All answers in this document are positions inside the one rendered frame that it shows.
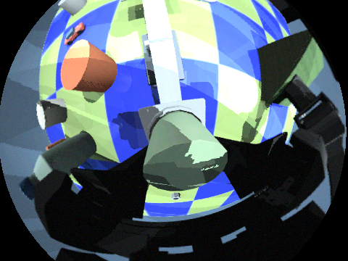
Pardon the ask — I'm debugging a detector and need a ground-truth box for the pale green cup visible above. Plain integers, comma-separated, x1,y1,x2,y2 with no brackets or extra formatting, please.
143,110,228,191

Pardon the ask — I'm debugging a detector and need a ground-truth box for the brown cup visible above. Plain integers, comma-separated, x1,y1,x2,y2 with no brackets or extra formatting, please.
60,40,118,93

